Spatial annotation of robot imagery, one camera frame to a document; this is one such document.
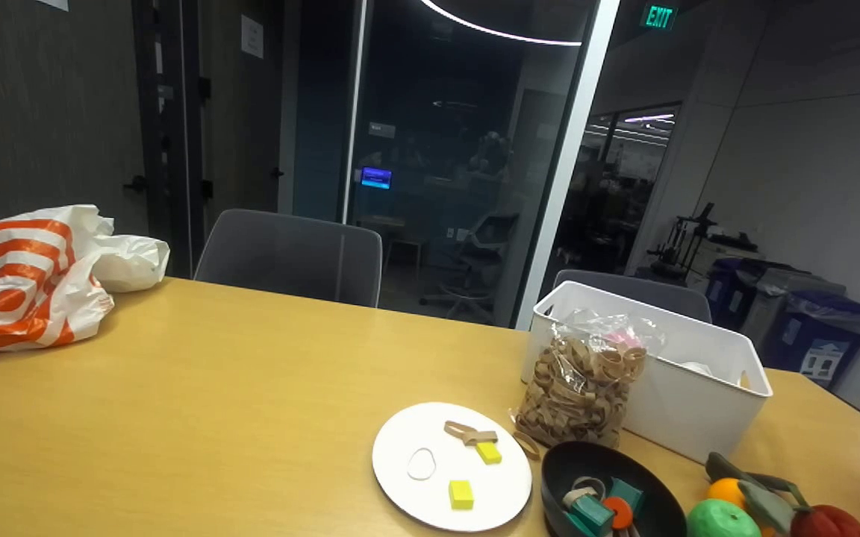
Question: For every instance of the white plastic basket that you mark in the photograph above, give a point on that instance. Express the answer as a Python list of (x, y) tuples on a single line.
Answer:
[(700, 389)]

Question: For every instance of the wooden clothespin on plate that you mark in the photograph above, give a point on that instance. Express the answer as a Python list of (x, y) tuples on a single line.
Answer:
[(470, 434)]

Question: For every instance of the grey chair left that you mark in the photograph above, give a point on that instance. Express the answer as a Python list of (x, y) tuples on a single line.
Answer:
[(293, 255)]

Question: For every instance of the clear bag of wooden pieces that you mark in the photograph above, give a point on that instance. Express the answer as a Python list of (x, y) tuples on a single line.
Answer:
[(579, 379)]

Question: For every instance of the yellow block rear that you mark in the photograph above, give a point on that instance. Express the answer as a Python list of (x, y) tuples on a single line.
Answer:
[(488, 450)]

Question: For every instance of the yellow block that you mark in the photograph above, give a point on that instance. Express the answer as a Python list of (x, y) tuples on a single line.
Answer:
[(488, 450), (460, 495)]

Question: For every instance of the white round plate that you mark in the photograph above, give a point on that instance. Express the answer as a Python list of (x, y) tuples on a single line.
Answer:
[(412, 462)]

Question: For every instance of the yellow block front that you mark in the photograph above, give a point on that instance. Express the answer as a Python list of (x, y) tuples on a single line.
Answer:
[(460, 495)]

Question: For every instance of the teal wooden block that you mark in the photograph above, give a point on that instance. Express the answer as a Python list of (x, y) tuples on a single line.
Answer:
[(591, 514)]

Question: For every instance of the orange round toy piece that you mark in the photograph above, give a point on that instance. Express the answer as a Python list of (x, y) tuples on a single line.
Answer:
[(621, 514)]

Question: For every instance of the black oval bowl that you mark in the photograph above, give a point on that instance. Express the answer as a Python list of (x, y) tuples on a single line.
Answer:
[(588, 468)]

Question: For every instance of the green exit sign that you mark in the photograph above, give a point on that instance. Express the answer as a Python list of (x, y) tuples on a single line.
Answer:
[(658, 15)]

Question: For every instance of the orange toy fruit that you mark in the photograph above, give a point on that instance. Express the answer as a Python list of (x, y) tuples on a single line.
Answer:
[(727, 491)]

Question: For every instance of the green toy apple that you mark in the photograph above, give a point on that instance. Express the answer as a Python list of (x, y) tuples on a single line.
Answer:
[(720, 519)]

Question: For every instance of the orange and white plastic bag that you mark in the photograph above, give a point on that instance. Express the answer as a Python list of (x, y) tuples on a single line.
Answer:
[(63, 270)]

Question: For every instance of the blue recycling bin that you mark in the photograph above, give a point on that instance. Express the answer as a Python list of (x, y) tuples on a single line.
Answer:
[(817, 335)]

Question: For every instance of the dark green toy vegetable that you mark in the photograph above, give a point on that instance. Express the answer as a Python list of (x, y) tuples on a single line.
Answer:
[(769, 500)]

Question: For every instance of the red toy fruit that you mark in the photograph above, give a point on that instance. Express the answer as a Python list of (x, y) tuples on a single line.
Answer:
[(824, 519)]

